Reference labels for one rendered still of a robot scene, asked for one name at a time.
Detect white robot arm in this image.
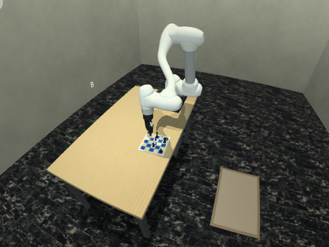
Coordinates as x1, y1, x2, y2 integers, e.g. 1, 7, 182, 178
139, 23, 204, 115

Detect blue and white checkered chessboard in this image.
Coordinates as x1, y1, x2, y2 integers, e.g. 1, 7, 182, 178
138, 133, 171, 156

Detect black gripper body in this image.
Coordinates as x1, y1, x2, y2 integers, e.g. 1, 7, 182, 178
143, 114, 153, 125

